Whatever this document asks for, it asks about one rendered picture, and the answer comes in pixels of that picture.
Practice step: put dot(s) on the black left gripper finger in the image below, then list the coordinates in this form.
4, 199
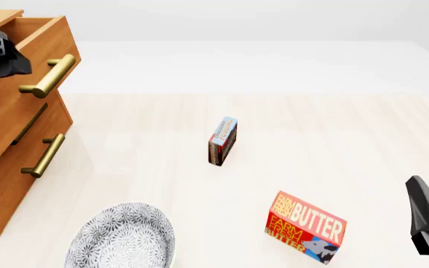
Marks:
11, 65

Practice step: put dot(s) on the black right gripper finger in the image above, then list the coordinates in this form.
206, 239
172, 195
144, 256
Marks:
425, 205

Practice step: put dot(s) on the wooden drawer with interior showing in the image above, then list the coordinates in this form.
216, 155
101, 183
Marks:
9, 111

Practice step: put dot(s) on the wooden drawer at cabinet base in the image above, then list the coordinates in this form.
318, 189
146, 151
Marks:
17, 195

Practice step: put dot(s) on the chocolate pudding box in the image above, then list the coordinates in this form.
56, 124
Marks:
222, 142

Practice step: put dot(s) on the red butter box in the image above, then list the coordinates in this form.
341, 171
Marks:
305, 223

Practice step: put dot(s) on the grey patterned bowl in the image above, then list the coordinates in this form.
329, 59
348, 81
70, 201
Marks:
125, 240

